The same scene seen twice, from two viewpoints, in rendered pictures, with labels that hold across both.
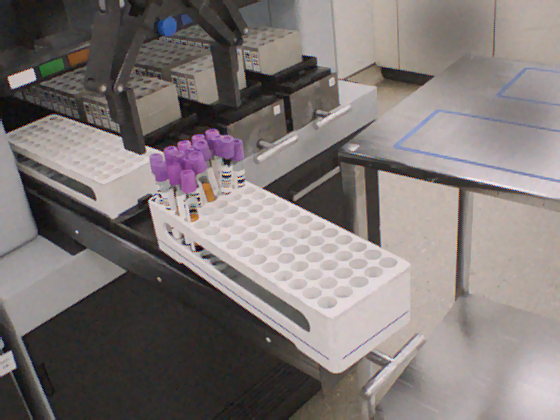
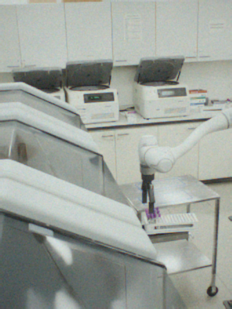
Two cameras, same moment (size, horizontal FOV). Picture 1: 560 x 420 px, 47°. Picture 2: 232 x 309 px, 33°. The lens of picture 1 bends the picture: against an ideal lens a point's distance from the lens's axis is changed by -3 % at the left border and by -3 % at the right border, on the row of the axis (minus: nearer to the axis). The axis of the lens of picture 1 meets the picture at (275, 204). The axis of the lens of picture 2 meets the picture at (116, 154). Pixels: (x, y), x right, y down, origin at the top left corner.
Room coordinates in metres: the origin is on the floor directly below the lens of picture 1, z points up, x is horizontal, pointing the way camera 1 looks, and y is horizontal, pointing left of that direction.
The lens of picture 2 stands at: (-0.28, 1.88, 1.94)
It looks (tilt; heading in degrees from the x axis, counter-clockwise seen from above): 18 degrees down; 302
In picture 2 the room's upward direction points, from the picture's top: 2 degrees counter-clockwise
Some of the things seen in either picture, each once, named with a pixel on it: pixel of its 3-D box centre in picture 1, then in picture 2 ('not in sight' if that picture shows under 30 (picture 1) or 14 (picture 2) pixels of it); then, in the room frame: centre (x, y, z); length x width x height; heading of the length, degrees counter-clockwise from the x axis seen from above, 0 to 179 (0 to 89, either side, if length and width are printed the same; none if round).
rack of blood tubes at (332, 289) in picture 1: (267, 254); (170, 223); (0.55, 0.01, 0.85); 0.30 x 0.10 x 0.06; 36
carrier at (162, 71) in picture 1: (184, 73); not in sight; (1.16, 0.13, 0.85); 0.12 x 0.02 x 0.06; 133
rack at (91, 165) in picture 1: (80, 163); not in sight; (0.87, 0.27, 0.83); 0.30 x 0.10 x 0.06; 43
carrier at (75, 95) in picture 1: (102, 98); not in sight; (1.09, 0.27, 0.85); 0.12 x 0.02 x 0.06; 134
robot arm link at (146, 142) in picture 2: not in sight; (148, 150); (0.65, 0.09, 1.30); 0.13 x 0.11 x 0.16; 139
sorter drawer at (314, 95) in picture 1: (201, 72); not in sight; (1.37, 0.12, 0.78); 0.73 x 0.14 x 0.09; 43
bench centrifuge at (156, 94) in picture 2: not in sight; (160, 85); (1.79, -2.43, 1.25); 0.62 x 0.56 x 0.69; 133
